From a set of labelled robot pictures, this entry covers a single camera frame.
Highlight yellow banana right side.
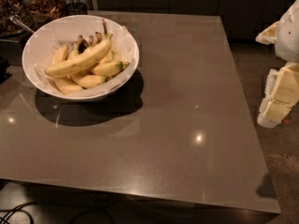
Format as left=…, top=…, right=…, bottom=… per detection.
left=91, top=62, right=122, bottom=77

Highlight yellow banana lower middle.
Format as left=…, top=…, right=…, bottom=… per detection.
left=71, top=72, right=107, bottom=89

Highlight white ceramic bowl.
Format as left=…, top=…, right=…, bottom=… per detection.
left=22, top=15, right=139, bottom=102

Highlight black cables on floor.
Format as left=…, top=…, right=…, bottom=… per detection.
left=0, top=202, right=36, bottom=224

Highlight white paper bowl liner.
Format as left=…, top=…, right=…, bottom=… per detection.
left=29, top=27, right=139, bottom=101

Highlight large top yellow banana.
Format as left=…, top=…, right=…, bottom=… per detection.
left=44, top=20, right=113, bottom=77

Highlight yellow banana upper left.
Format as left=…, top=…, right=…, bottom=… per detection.
left=51, top=44, right=68, bottom=64

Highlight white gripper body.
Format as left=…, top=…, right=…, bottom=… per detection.
left=275, top=0, right=299, bottom=63

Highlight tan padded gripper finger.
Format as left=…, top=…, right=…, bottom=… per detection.
left=255, top=21, right=278, bottom=45
left=257, top=62, right=299, bottom=128

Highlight glass bowl of snacks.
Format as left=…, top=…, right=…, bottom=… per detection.
left=0, top=0, right=64, bottom=37

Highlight yellow banana lower left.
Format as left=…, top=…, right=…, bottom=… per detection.
left=53, top=77, right=83, bottom=95

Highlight metal spoon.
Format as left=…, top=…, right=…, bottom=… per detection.
left=10, top=15, right=35, bottom=34

